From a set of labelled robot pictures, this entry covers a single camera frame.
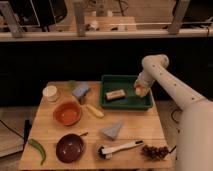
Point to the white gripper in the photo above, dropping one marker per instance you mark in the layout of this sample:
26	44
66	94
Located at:
145	81

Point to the tan rectangular block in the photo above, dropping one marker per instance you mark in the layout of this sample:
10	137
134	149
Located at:
116	94

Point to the orange yellow apple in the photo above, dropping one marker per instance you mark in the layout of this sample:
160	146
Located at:
138	91

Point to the white paper cup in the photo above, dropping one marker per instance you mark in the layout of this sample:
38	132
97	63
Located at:
51	93

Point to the orange bowl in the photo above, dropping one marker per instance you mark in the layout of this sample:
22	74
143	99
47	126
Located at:
68	113

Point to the green chili pepper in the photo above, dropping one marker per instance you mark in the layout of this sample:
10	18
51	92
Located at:
35	144

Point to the green plastic tray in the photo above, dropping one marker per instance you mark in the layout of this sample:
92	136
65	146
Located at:
130	101

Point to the grey folded cloth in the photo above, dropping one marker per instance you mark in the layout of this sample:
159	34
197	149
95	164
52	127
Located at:
113	130

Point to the green small object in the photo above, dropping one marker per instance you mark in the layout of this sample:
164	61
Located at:
71	84

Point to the blue sponge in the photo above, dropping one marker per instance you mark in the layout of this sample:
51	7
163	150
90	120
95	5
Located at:
80	90

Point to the dark purple bowl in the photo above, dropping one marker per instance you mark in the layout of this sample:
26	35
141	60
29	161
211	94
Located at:
70	148

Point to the dark brown grape bunch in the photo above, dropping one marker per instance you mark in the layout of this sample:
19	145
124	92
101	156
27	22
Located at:
155	153

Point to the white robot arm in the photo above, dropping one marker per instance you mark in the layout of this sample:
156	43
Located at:
195	139

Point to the white handled brush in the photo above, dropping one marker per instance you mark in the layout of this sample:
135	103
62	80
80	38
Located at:
106	152

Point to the yellow banana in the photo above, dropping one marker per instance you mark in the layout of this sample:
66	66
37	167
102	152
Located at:
95	111

